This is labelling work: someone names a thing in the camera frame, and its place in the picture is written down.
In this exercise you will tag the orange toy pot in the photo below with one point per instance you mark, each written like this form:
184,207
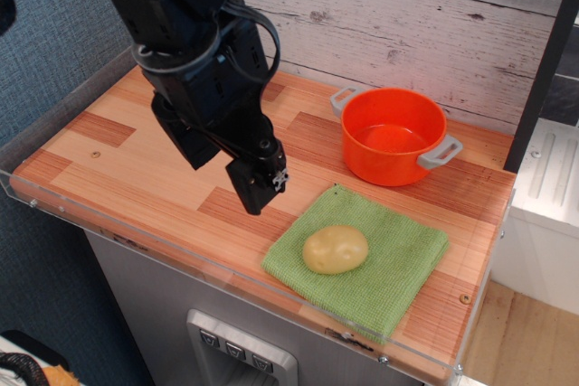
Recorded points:
392,137

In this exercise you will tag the white toy sink unit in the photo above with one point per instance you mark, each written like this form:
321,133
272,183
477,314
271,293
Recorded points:
537,252

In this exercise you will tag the grey toy fridge cabinet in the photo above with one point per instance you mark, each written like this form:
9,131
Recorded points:
193,329

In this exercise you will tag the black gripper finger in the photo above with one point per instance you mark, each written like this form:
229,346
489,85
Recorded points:
280,179
251,184

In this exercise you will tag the yellow toy potato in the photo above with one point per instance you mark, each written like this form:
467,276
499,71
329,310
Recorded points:
335,249

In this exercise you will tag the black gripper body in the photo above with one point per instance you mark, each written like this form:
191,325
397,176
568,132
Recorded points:
213,103

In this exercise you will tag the green microfiber cloth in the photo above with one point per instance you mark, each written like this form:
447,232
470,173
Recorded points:
373,297

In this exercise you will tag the orange plush object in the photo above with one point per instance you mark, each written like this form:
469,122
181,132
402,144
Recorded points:
58,376

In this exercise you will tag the dark right frame post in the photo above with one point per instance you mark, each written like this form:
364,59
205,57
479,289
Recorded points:
562,27

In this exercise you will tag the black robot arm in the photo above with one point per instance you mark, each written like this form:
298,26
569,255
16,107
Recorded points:
178,27

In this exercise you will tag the clear acrylic table guard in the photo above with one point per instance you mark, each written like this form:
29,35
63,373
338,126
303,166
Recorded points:
101,161

